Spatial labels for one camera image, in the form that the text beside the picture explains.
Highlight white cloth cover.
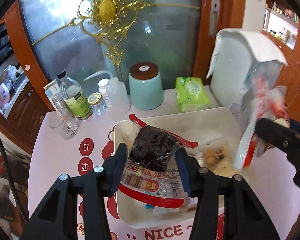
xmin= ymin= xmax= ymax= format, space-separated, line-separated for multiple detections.
xmin=206 ymin=28 xmax=289 ymax=79

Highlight red white snack bag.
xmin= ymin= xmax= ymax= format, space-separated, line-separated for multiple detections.
xmin=232 ymin=64 xmax=290 ymax=169

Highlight blue snack packet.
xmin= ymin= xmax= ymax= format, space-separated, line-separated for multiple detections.
xmin=145 ymin=204 xmax=155 ymax=209

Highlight white cosmetic storage box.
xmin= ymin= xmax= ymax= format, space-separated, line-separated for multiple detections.
xmin=210 ymin=37 xmax=283 ymax=108

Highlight small gold lid jar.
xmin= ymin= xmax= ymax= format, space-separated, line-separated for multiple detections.
xmin=88 ymin=92 xmax=106 ymax=115

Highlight white blue carton box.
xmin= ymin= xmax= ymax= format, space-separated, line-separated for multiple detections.
xmin=43 ymin=79 xmax=62 ymax=116

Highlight clear bag orange biscuits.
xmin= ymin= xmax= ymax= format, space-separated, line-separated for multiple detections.
xmin=204 ymin=148 xmax=229 ymax=168

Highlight clear glass cup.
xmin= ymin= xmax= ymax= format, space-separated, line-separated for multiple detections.
xmin=49 ymin=115 xmax=78 ymax=140

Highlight silver lid glass jar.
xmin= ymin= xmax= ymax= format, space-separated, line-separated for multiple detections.
xmin=52 ymin=93 xmax=73 ymax=118

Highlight green tissue pack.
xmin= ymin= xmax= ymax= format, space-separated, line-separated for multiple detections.
xmin=175 ymin=77 xmax=210 ymax=113

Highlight glass door gold ornament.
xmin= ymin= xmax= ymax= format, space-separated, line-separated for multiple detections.
xmin=17 ymin=0 xmax=203 ymax=88

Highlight clear rice cake packet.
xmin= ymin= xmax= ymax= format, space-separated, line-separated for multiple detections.
xmin=212 ymin=159 xmax=238 ymax=178

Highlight white barcode snack packet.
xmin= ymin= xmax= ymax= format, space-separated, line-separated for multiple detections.
xmin=153 ymin=206 xmax=180 ymax=215

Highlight wooden cabinet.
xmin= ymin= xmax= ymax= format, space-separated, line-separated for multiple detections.
xmin=261 ymin=29 xmax=300 ymax=123

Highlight white squeeze wash bottle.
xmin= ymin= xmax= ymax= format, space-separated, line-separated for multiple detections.
xmin=84 ymin=70 xmax=130 ymax=114

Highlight black cable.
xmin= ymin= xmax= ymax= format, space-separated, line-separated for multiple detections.
xmin=0 ymin=123 xmax=30 ymax=224

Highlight red dark seaweed packet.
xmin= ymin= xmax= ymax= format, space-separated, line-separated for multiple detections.
xmin=119 ymin=114 xmax=199 ymax=209

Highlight white pill bottle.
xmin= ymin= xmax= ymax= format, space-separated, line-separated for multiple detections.
xmin=98 ymin=78 xmax=112 ymax=107

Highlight mint green ceramic jar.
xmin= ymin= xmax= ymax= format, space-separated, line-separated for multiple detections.
xmin=128 ymin=62 xmax=164 ymax=111

